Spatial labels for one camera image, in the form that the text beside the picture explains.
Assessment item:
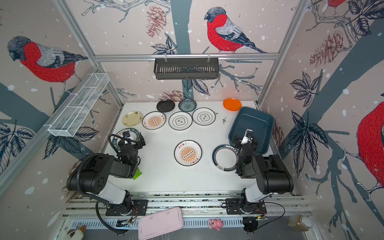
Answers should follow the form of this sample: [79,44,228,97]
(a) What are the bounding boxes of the black round plate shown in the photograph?
[157,99,175,113]

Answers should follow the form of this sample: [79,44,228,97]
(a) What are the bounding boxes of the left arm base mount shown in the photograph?
[106,200,148,217]

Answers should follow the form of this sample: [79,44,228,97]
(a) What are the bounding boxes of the pink pig toy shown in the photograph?
[209,219,224,231]

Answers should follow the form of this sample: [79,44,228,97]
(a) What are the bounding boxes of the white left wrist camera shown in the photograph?
[122,131,132,139]

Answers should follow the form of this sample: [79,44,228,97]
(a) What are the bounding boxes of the aluminium frame crossbar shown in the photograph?
[94,53,280,63]

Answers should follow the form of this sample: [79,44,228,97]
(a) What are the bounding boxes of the white wire mesh shelf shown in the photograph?
[48,73,110,137]

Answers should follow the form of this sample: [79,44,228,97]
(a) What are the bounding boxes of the teal plastic bin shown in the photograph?
[229,107,275,155]

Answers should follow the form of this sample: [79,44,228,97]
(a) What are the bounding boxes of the cream yellow plate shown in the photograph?
[122,111,144,127]

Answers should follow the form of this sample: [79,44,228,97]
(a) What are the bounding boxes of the pink rectangular tray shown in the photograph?
[138,207,184,240]

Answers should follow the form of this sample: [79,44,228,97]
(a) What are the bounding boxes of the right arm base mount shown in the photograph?
[224,198,267,215]

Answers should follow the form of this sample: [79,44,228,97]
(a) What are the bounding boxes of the orange plastic plate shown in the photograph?
[223,98,242,112]

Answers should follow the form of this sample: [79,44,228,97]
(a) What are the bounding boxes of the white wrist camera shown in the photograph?
[122,131,132,139]
[241,129,254,145]

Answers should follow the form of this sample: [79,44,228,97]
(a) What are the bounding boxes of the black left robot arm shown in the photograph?
[67,131,148,217]

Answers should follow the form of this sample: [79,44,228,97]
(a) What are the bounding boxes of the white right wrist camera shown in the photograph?
[241,129,254,145]

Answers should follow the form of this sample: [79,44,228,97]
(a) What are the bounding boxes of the white plate orange sunburst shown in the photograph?
[174,140,203,167]

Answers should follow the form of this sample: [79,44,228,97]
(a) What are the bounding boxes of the black hanging wire basket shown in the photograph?
[154,58,220,80]

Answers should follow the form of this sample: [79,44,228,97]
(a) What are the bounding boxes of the white orange plush toy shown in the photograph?
[64,225,86,240]

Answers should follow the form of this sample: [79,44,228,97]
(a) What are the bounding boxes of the amber jar with lid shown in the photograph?
[288,215,313,232]

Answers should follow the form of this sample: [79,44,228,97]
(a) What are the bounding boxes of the green snack packet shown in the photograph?
[133,168,142,180]

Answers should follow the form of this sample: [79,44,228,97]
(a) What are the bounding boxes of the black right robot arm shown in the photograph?
[235,140,294,214]

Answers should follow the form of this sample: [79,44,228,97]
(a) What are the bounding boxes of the small green patterned plate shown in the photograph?
[178,99,197,113]

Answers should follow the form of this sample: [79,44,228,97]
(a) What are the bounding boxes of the white plate cloud emblem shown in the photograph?
[169,112,193,131]
[192,108,216,126]

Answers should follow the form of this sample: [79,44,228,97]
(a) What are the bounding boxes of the teal rim plate left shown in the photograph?
[112,128,139,145]

